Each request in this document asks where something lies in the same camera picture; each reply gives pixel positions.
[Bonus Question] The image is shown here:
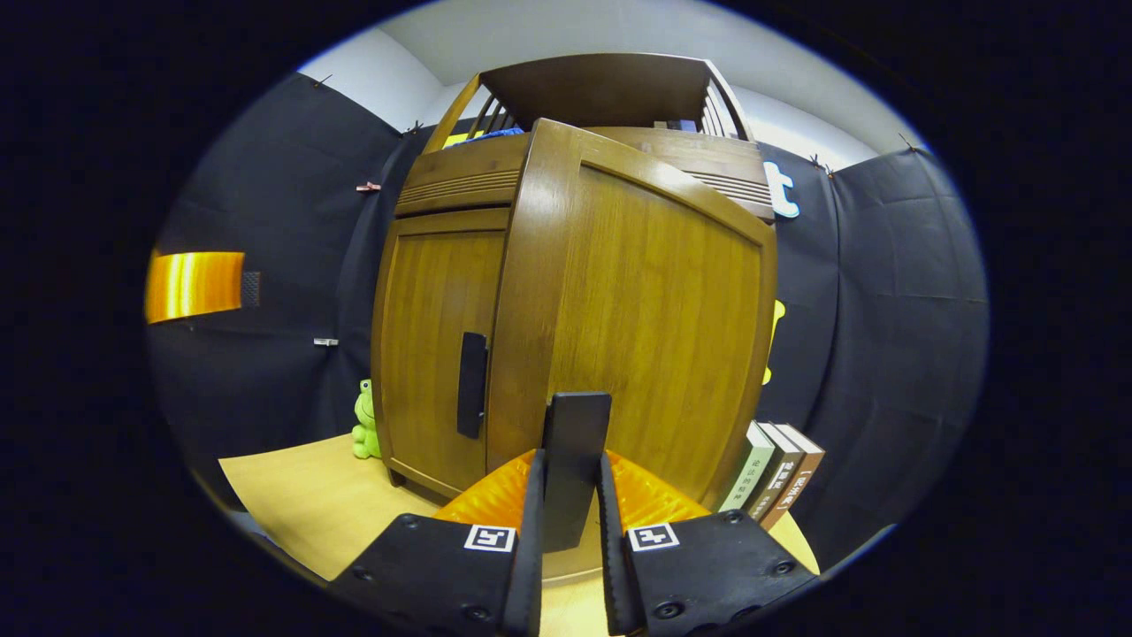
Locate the green spine book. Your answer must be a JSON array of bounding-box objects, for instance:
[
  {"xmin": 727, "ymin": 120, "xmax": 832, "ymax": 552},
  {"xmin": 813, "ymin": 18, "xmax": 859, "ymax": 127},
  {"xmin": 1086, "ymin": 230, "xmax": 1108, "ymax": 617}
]
[{"xmin": 718, "ymin": 422, "xmax": 776, "ymax": 514}]

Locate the brown spine book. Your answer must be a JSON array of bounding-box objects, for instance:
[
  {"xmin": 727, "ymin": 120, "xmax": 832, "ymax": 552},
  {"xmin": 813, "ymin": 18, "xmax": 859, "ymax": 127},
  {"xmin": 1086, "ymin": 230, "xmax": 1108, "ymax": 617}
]
[{"xmin": 761, "ymin": 425, "xmax": 826, "ymax": 532}]

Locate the grey spine book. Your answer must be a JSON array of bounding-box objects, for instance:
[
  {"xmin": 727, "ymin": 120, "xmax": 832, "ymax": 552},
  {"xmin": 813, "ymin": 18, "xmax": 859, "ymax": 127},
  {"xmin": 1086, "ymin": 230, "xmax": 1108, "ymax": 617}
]
[{"xmin": 747, "ymin": 423, "xmax": 804, "ymax": 523}]

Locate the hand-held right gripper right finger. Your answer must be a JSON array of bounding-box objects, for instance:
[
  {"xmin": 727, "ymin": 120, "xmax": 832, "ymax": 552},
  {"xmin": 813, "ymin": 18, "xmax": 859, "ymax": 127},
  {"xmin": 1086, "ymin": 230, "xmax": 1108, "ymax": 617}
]
[{"xmin": 594, "ymin": 449, "xmax": 819, "ymax": 637}]

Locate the black door handle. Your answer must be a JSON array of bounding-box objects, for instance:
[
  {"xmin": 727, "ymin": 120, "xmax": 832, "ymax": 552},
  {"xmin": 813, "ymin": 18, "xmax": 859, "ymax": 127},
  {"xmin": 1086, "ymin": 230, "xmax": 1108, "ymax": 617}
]
[
  {"xmin": 456, "ymin": 332, "xmax": 489, "ymax": 440},
  {"xmin": 541, "ymin": 392, "xmax": 613, "ymax": 554}
]

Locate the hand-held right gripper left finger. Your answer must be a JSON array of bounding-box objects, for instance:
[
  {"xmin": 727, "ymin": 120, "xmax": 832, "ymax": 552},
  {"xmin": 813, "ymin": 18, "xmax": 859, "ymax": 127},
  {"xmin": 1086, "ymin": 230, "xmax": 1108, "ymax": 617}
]
[{"xmin": 329, "ymin": 449, "xmax": 547, "ymax": 637}]

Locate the wooden shoe cabinet door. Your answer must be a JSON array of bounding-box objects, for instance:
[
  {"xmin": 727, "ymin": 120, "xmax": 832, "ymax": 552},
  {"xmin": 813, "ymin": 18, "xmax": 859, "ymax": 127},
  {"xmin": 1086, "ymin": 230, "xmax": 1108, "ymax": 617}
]
[
  {"xmin": 485, "ymin": 118, "xmax": 779, "ymax": 585},
  {"xmin": 371, "ymin": 208, "xmax": 512, "ymax": 496}
]

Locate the wooden double-door shoe cabinet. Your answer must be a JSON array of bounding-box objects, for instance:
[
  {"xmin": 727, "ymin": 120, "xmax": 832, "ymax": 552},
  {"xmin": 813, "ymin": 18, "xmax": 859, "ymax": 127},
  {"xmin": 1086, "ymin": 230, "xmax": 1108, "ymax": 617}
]
[{"xmin": 371, "ymin": 53, "xmax": 779, "ymax": 585}]

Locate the green frog toy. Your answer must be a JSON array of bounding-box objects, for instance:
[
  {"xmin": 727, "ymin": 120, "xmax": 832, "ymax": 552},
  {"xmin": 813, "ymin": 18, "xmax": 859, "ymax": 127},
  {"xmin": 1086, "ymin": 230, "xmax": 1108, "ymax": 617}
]
[{"xmin": 352, "ymin": 379, "xmax": 383, "ymax": 460}]

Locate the black backdrop cloth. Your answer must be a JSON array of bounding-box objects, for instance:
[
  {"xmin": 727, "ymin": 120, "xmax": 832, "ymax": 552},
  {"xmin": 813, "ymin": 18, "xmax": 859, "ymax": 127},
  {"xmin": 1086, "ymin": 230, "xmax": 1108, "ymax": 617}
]
[{"xmin": 146, "ymin": 71, "xmax": 990, "ymax": 567}]

